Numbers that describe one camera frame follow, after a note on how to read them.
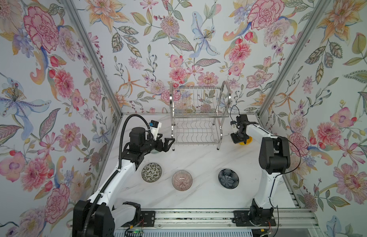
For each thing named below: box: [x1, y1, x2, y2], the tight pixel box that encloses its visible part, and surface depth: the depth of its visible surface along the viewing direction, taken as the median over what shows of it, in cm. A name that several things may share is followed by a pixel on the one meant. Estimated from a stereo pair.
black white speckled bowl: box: [141, 162, 163, 183], surface depth 90 cm
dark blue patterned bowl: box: [218, 168, 240, 190], surface depth 87 cm
